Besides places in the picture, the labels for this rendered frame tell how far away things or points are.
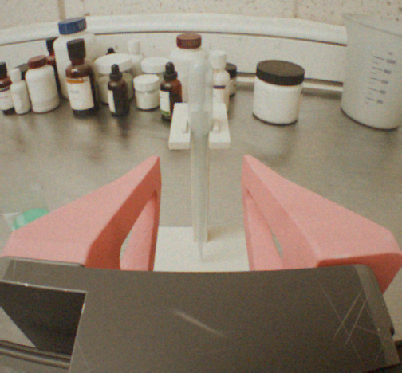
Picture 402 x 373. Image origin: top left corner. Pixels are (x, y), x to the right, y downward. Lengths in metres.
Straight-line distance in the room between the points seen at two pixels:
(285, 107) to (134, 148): 0.20
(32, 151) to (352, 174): 0.39
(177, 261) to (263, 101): 0.26
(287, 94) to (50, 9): 0.49
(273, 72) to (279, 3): 0.19
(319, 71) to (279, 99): 0.17
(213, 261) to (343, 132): 0.28
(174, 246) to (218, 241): 0.04
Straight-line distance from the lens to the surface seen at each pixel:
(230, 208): 0.31
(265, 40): 0.56
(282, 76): 0.42
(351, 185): 0.37
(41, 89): 0.53
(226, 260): 0.26
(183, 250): 0.27
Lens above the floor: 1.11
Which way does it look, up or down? 37 degrees down
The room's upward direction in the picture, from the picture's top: straight up
